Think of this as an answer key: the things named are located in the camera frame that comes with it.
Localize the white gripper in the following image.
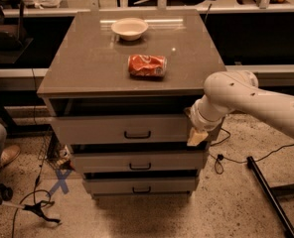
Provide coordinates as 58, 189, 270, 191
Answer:
187, 101, 221, 147

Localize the grey top drawer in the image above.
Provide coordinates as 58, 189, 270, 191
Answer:
49, 94, 225, 146

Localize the grey drawer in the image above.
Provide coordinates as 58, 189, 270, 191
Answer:
49, 94, 225, 146
73, 142, 208, 173
83, 170, 199, 196

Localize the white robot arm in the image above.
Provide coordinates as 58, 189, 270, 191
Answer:
189, 70, 294, 139

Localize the grey drawer cabinet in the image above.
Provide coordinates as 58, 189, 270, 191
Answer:
36, 9, 236, 200

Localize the grey bottom drawer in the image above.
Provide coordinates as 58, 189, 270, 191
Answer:
83, 170, 199, 196

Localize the grey middle drawer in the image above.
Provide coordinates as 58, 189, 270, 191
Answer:
73, 142, 208, 173

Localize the crushed red soda can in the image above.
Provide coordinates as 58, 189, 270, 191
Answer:
128, 55, 167, 77

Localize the black metal stand leg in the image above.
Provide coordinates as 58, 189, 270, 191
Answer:
246, 157, 294, 238

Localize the white paper bowl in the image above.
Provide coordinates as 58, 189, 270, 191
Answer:
111, 18, 149, 41

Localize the blue tape cross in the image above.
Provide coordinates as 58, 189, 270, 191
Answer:
49, 170, 72, 195

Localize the black grabber tool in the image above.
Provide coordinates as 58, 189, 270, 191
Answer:
0, 199, 61, 224

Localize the brown shoe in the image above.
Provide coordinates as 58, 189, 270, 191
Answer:
0, 145, 20, 167

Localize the black floor cable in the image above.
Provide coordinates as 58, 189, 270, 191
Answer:
209, 127, 294, 176

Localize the black wire basket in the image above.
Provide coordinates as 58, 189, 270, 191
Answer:
38, 131, 71, 170

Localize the dark bag with handles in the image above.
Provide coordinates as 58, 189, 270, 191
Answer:
0, 2, 26, 51

